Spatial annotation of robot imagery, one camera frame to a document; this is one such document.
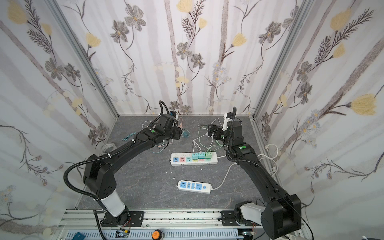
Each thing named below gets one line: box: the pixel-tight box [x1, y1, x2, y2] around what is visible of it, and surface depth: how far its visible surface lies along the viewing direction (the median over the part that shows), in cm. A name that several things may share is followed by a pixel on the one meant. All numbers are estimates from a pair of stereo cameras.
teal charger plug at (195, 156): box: [192, 152, 199, 160], surface depth 92 cm
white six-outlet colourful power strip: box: [169, 151, 219, 166], surface depth 95 cm
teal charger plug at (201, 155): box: [198, 152, 206, 159], surface depth 92 cm
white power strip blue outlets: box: [176, 180, 212, 194], surface depth 84 cm
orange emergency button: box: [152, 229, 164, 240], surface depth 64 cm
